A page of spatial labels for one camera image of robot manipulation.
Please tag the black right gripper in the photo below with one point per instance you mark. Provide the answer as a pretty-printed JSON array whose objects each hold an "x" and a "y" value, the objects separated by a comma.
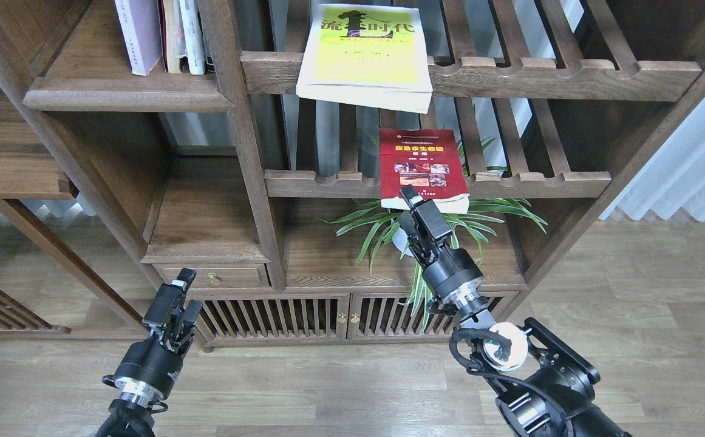
[{"x": 448, "y": 273}]

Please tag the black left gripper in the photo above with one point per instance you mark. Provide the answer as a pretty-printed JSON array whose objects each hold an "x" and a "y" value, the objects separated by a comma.
[{"x": 150, "y": 367}]

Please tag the red cover book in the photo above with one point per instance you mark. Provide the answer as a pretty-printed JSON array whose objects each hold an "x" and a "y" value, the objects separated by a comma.
[{"x": 428, "y": 159}]

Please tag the white lavender cover book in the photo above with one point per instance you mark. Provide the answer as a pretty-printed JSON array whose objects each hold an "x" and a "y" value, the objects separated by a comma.
[{"x": 140, "y": 26}]

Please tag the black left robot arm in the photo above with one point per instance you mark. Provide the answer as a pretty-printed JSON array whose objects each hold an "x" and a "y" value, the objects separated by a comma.
[{"x": 132, "y": 418}]

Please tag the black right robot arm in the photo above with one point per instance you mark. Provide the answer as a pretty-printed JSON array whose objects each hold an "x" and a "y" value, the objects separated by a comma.
[{"x": 544, "y": 388}]

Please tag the white plant pot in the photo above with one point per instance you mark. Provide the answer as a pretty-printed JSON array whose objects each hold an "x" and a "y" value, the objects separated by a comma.
[{"x": 400, "y": 240}]

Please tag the brass drawer knob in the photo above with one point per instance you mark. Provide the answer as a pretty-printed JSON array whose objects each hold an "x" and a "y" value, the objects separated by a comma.
[{"x": 213, "y": 280}]

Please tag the green spider plant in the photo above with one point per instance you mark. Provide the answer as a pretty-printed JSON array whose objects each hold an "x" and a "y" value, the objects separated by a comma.
[{"x": 482, "y": 212}]

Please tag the yellow green cover book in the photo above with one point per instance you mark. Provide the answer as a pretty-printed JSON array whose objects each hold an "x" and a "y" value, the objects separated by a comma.
[{"x": 368, "y": 56}]

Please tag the dark wooden bookshelf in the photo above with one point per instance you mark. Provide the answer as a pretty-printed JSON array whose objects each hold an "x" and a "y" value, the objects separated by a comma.
[{"x": 213, "y": 172}]

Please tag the upright dark green book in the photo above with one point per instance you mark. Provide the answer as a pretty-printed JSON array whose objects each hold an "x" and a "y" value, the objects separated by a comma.
[{"x": 209, "y": 64}]

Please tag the upright white book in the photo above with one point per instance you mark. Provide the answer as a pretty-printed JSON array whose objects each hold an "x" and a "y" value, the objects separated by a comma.
[{"x": 194, "y": 40}]

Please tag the upright beige book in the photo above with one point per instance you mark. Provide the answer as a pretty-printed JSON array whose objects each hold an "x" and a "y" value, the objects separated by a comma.
[{"x": 173, "y": 37}]

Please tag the white pleated curtain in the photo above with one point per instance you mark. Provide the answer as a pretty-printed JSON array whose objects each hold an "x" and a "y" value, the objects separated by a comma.
[{"x": 674, "y": 178}]

